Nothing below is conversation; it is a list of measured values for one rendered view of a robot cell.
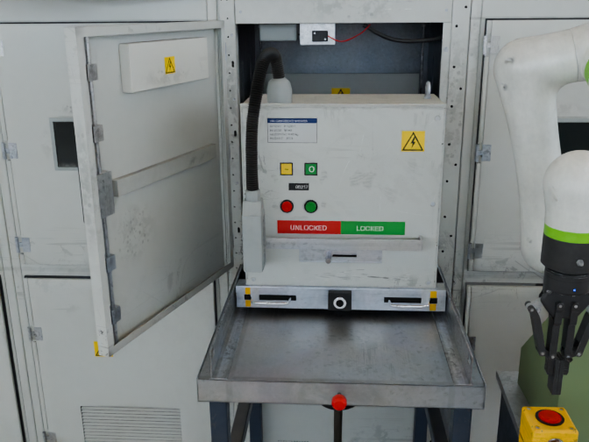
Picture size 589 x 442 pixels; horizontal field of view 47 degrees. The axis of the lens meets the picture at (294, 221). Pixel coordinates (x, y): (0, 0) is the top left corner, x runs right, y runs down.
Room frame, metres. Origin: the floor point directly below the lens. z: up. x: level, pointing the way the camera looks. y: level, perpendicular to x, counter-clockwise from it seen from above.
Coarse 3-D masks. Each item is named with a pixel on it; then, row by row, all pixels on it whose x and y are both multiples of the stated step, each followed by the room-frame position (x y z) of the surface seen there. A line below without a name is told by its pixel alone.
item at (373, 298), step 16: (240, 288) 1.61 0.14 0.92; (272, 288) 1.60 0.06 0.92; (288, 288) 1.60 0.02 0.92; (304, 288) 1.60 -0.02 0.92; (320, 288) 1.60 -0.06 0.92; (336, 288) 1.59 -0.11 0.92; (352, 288) 1.59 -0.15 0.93; (368, 288) 1.59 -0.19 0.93; (384, 288) 1.59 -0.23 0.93; (400, 288) 1.59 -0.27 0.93; (416, 288) 1.59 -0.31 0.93; (240, 304) 1.61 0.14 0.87; (288, 304) 1.60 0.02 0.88; (304, 304) 1.60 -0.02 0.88; (320, 304) 1.59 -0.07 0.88; (352, 304) 1.59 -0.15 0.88; (368, 304) 1.59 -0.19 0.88; (384, 304) 1.58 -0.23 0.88; (416, 304) 1.58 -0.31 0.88
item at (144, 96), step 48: (96, 48) 1.49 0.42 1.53; (144, 48) 1.61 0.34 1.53; (192, 48) 1.80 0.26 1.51; (96, 96) 1.48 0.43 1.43; (144, 96) 1.64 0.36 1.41; (192, 96) 1.84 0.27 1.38; (96, 144) 1.44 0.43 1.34; (144, 144) 1.63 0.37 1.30; (192, 144) 1.83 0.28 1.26; (96, 192) 1.41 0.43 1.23; (144, 192) 1.61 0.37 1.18; (192, 192) 1.82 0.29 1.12; (96, 240) 1.40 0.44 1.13; (144, 240) 1.60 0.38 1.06; (192, 240) 1.80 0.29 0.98; (96, 288) 1.40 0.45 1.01; (144, 288) 1.58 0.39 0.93; (192, 288) 1.79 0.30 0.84
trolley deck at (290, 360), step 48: (240, 336) 1.48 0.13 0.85; (288, 336) 1.48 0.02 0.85; (336, 336) 1.48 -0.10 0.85; (384, 336) 1.48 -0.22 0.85; (432, 336) 1.47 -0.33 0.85; (240, 384) 1.28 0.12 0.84; (288, 384) 1.27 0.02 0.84; (336, 384) 1.27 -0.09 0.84; (384, 384) 1.26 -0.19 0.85; (432, 384) 1.26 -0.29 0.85; (480, 384) 1.25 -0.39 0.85
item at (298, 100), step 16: (304, 96) 1.77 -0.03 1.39; (320, 96) 1.77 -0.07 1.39; (336, 96) 1.77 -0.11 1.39; (352, 96) 1.76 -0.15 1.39; (368, 96) 1.76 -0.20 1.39; (384, 96) 1.76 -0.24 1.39; (400, 96) 1.75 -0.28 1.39; (416, 96) 1.75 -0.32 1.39; (432, 96) 1.75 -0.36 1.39; (240, 112) 1.62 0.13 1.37; (336, 256) 1.62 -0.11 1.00; (352, 256) 1.62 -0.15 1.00
